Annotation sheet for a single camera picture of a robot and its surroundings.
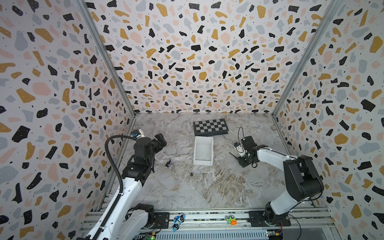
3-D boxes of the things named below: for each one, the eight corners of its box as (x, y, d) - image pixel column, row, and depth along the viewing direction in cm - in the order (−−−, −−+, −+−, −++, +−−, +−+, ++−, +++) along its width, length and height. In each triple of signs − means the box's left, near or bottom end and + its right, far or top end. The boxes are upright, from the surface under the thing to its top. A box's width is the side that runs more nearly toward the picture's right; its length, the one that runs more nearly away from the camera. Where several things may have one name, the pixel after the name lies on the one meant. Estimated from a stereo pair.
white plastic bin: (193, 166, 95) (193, 160, 89) (194, 142, 107) (194, 136, 101) (213, 166, 95) (214, 160, 89) (212, 142, 107) (213, 136, 101)
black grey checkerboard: (195, 137, 110) (195, 134, 107) (193, 124, 118) (193, 121, 114) (228, 133, 113) (229, 130, 109) (224, 121, 121) (224, 118, 117)
